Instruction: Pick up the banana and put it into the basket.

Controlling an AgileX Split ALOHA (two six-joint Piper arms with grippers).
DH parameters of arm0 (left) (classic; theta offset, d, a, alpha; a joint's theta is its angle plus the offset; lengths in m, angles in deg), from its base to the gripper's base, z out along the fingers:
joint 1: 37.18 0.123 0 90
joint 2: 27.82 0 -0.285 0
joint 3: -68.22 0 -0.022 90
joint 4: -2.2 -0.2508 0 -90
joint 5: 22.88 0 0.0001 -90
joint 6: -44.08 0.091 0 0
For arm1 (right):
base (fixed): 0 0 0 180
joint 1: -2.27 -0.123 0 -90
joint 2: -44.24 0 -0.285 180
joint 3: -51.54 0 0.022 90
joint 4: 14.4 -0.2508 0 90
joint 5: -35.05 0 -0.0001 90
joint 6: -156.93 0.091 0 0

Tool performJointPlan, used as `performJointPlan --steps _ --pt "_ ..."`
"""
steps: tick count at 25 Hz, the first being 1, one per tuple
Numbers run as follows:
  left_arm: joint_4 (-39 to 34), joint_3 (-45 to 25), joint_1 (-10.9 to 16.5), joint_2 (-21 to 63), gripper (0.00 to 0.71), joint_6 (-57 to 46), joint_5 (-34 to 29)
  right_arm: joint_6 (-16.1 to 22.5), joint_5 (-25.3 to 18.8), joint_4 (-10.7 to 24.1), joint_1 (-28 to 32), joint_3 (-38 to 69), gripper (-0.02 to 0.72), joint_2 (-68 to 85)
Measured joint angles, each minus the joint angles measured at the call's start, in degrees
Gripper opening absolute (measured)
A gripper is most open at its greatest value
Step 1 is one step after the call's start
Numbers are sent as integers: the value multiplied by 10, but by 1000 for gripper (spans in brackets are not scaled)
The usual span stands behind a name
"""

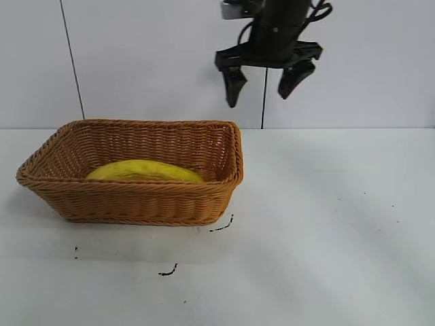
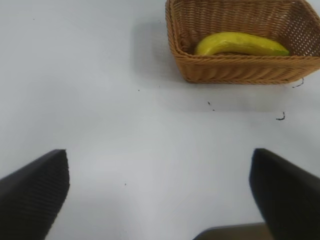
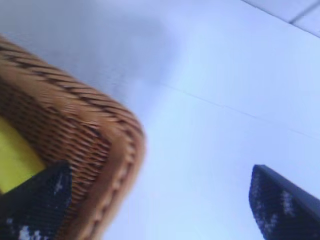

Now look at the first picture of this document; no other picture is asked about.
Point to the yellow banana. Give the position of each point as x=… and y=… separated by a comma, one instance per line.
x=146, y=169

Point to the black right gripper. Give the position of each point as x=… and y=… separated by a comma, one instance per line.
x=275, y=37

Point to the brown woven wicker basket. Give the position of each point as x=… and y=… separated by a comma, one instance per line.
x=136, y=200

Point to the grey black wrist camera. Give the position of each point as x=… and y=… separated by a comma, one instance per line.
x=234, y=8

